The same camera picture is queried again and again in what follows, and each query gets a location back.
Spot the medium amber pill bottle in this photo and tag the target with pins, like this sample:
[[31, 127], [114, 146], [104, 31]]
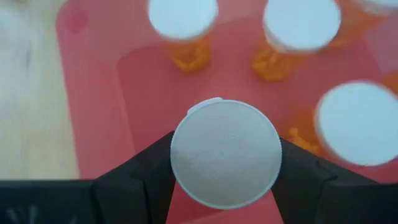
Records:
[[301, 21]]

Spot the large amber pill bottle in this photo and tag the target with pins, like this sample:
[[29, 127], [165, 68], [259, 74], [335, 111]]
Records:
[[225, 155]]

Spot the amber pill bottle white cap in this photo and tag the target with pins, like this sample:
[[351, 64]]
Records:
[[357, 124]]

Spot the pink plastic basket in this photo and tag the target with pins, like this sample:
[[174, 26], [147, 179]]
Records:
[[146, 93]]

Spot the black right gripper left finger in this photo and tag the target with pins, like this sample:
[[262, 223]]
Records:
[[136, 193]]

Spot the small amber pill bottle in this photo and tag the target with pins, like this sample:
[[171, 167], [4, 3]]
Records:
[[183, 15], [357, 21]]

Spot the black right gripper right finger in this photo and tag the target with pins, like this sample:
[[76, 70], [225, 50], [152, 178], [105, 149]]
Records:
[[317, 196]]

